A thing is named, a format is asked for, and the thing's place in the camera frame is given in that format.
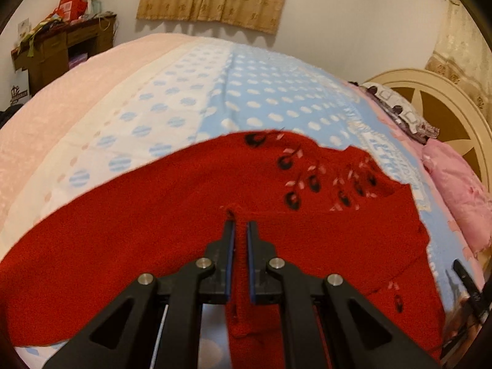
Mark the dark wooden desk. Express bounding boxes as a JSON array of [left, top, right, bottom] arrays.
[[11, 13, 117, 95]]

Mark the blue polka dot bedsheet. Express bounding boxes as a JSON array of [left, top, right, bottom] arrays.
[[1, 34, 478, 368]]

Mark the white patterned pillow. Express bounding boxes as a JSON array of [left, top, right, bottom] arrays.
[[359, 82, 439, 145]]

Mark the green striped cloth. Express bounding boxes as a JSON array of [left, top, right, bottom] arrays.
[[15, 14, 65, 58]]

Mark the cream wooden headboard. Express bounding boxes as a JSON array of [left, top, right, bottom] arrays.
[[369, 68, 491, 189]]

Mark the red knitted embroidered sweater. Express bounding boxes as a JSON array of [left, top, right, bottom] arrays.
[[1, 132, 444, 368]]

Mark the pink folded blanket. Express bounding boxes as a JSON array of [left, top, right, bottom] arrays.
[[421, 139, 491, 256]]

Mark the beige right window curtain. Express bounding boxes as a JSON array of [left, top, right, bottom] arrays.
[[425, 0, 491, 122]]

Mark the white card on desk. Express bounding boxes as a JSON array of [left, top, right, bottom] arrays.
[[18, 18, 32, 41]]

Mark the clear plastic bottle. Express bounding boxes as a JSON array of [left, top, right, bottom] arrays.
[[90, 0, 102, 15]]

